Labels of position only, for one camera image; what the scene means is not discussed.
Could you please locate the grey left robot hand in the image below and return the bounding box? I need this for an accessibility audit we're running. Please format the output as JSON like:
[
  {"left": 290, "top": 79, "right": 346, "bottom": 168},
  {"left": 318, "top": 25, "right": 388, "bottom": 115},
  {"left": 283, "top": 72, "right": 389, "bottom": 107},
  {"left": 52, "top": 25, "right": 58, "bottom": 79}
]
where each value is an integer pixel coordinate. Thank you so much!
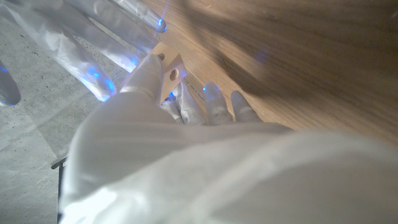
[{"left": 58, "top": 54, "right": 398, "bottom": 224}]

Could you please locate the wooden block with holes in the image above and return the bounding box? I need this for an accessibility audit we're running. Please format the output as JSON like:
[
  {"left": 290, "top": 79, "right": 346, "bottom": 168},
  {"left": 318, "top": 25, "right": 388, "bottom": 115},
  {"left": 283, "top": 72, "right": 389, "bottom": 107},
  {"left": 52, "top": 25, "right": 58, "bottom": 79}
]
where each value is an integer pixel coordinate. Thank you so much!
[{"left": 123, "top": 42, "right": 188, "bottom": 105}]

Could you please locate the black backdrop stand pole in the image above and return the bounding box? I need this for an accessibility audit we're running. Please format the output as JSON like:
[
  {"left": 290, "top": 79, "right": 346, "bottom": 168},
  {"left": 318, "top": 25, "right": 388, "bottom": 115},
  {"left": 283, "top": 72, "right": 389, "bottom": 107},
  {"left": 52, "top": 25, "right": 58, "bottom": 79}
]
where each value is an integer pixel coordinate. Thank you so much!
[{"left": 50, "top": 157, "right": 68, "bottom": 170}]

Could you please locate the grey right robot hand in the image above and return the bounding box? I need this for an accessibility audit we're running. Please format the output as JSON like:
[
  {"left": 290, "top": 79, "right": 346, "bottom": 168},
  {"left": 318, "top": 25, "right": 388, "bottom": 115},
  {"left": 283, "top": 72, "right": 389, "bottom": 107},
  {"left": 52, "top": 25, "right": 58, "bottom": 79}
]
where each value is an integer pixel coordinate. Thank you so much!
[{"left": 0, "top": 0, "right": 168, "bottom": 107}]

